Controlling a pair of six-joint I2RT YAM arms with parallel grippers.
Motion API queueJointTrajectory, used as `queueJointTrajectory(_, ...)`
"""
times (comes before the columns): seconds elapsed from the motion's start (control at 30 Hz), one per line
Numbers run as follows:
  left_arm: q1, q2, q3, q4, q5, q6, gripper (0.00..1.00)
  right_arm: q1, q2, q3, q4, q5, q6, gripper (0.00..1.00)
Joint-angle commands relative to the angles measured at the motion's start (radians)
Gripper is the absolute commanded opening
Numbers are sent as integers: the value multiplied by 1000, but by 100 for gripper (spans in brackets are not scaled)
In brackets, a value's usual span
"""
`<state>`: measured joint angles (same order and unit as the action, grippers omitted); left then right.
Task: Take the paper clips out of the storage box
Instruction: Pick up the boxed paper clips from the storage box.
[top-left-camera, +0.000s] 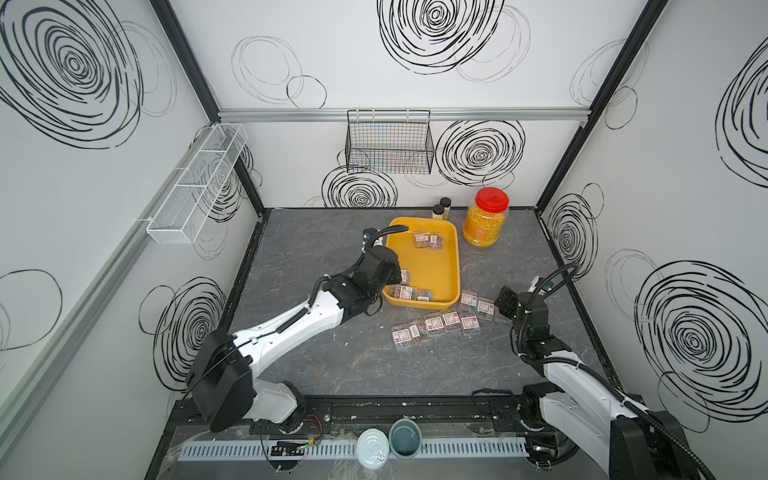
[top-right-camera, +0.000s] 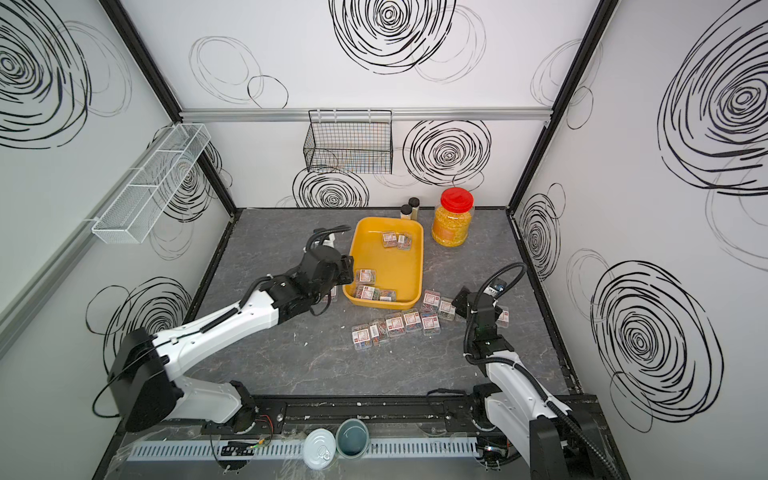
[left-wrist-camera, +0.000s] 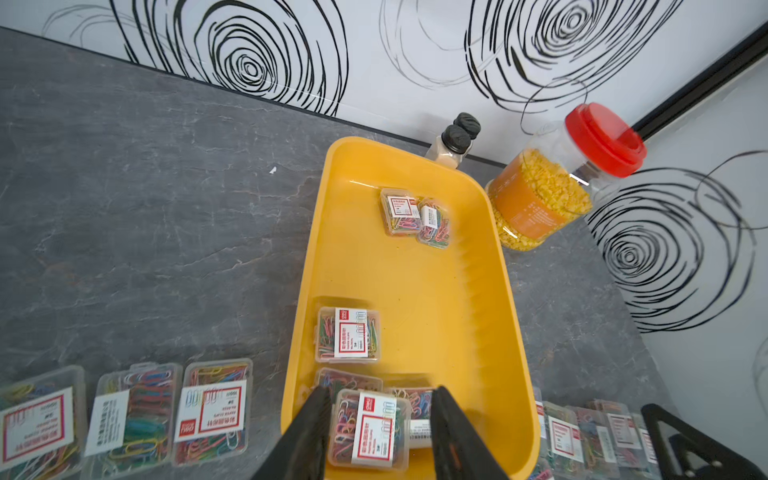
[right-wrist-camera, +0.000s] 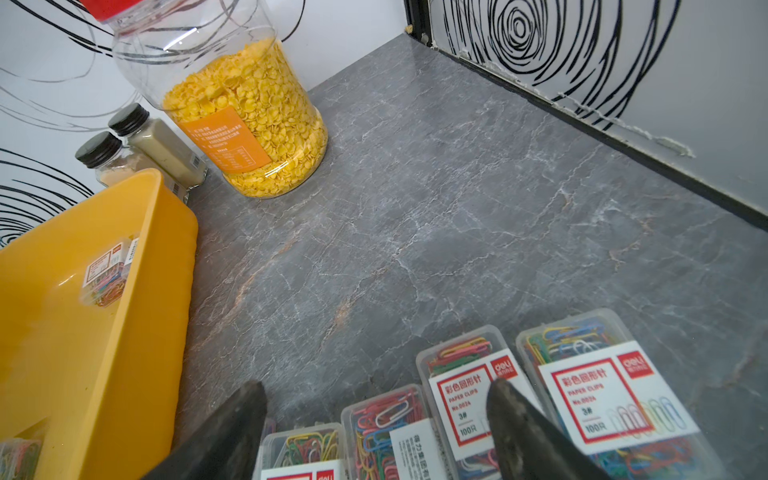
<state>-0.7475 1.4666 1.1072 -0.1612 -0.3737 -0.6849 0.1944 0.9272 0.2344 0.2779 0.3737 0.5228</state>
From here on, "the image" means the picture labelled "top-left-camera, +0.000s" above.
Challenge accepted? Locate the teal cup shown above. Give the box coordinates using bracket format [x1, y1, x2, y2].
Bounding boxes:
[388, 418, 423, 459]

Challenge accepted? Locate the yellow plastic tray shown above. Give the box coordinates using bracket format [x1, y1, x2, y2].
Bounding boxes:
[383, 216, 461, 310]

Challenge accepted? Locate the paper clip box table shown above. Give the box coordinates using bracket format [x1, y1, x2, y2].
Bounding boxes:
[476, 297, 496, 321]

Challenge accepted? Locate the black corrugated cable right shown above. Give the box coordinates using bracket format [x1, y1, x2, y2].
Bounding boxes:
[520, 262, 718, 480]

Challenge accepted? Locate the white mesh wall shelf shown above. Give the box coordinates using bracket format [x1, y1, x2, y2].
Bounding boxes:
[146, 123, 247, 245]

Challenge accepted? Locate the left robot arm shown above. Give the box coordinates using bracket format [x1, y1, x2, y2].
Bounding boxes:
[186, 245, 401, 433]

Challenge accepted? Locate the paper clip box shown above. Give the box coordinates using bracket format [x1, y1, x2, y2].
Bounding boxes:
[408, 320, 428, 346]
[391, 325, 413, 350]
[459, 290, 478, 312]
[440, 309, 462, 332]
[413, 232, 431, 248]
[424, 312, 446, 338]
[460, 312, 481, 336]

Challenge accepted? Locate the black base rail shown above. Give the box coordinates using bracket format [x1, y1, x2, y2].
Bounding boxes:
[175, 392, 555, 435]

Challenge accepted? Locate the white slotted cable duct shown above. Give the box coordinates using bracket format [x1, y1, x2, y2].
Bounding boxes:
[178, 437, 529, 461]

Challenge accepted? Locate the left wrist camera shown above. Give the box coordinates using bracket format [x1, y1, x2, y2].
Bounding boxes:
[363, 228, 378, 248]

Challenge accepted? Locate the black wire basket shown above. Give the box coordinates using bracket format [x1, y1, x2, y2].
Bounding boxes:
[344, 109, 436, 175]

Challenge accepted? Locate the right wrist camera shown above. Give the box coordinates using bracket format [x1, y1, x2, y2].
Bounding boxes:
[528, 276, 554, 297]

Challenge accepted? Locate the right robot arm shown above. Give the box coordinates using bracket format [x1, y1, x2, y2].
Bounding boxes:
[493, 286, 711, 479]

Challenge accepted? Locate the red lid corn jar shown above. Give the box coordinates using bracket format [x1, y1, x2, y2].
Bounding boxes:
[462, 187, 509, 247]

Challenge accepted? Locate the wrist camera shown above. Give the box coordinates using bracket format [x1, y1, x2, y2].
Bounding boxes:
[363, 228, 378, 248]
[528, 276, 554, 297]

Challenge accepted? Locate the paper clip box in tray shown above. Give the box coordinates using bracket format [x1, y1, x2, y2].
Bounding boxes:
[413, 232, 431, 248]

